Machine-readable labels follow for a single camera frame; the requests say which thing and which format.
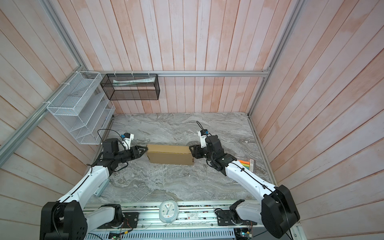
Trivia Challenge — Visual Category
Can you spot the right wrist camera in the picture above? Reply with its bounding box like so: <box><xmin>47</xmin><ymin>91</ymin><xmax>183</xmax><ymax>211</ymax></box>
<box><xmin>198</xmin><ymin>129</ymin><xmax>209</xmax><ymax>148</ymax></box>

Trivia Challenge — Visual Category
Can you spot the pale blue alarm clock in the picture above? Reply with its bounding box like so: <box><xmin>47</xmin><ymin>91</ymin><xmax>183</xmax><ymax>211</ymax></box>
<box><xmin>159</xmin><ymin>200</ymin><xmax>179</xmax><ymax>223</ymax></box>

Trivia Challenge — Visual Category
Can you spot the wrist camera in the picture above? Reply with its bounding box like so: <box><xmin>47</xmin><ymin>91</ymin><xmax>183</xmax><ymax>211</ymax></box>
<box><xmin>198</xmin><ymin>129</ymin><xmax>209</xmax><ymax>148</ymax></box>
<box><xmin>121</xmin><ymin>133</ymin><xmax>134</xmax><ymax>150</ymax></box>

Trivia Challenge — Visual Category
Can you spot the pack of coloured markers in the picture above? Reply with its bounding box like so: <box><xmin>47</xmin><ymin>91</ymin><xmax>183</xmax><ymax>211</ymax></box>
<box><xmin>239</xmin><ymin>159</ymin><xmax>255</xmax><ymax>173</ymax></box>

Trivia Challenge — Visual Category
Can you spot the aluminium front rail frame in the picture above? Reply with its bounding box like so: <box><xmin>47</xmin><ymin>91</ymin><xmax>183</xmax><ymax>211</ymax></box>
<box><xmin>50</xmin><ymin>200</ymin><xmax>302</xmax><ymax>240</ymax></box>

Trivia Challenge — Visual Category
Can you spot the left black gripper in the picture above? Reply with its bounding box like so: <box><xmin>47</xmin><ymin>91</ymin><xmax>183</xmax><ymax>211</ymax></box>
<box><xmin>114</xmin><ymin>145</ymin><xmax>149</xmax><ymax>164</ymax></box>

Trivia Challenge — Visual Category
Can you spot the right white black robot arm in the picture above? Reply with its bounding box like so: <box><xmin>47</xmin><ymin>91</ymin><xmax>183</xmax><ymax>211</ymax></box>
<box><xmin>189</xmin><ymin>130</ymin><xmax>300</xmax><ymax>239</ymax></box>

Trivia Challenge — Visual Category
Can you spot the white paper in basket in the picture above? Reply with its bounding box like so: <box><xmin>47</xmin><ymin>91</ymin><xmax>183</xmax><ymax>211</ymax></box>
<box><xmin>113</xmin><ymin>77</ymin><xmax>156</xmax><ymax>87</ymax></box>

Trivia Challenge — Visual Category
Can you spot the brown cardboard box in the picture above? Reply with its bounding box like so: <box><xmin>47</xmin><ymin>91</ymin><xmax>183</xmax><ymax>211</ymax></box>
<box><xmin>146</xmin><ymin>145</ymin><xmax>194</xmax><ymax>166</ymax></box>

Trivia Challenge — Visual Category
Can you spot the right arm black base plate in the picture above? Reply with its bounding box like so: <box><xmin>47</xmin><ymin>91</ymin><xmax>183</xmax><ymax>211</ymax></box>
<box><xmin>214</xmin><ymin>209</ymin><xmax>257</xmax><ymax>226</ymax></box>

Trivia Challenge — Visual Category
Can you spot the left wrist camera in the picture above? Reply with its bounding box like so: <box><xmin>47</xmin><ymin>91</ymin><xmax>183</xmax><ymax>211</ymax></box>
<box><xmin>121</xmin><ymin>133</ymin><xmax>134</xmax><ymax>150</ymax></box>

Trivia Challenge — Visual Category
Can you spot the white wire mesh shelf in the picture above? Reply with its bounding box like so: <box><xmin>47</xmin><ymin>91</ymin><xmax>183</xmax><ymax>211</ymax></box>
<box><xmin>47</xmin><ymin>72</ymin><xmax>115</xmax><ymax>145</ymax></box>

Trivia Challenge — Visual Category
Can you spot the small white label card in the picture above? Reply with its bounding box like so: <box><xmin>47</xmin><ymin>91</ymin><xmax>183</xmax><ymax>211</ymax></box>
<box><xmin>187</xmin><ymin>213</ymin><xmax>199</xmax><ymax>221</ymax></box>

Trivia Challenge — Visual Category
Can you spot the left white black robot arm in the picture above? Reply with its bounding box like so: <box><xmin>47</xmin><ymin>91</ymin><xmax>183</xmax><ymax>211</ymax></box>
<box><xmin>40</xmin><ymin>138</ymin><xmax>148</xmax><ymax>240</ymax></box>

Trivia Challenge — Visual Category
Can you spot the black mesh wall basket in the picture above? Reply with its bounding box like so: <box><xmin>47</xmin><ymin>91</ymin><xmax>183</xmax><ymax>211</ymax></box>
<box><xmin>101</xmin><ymin>73</ymin><xmax>161</xmax><ymax>101</ymax></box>

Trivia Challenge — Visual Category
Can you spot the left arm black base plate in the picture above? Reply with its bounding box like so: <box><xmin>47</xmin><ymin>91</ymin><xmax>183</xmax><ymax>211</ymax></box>
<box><xmin>98</xmin><ymin>212</ymin><xmax>139</xmax><ymax>229</ymax></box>

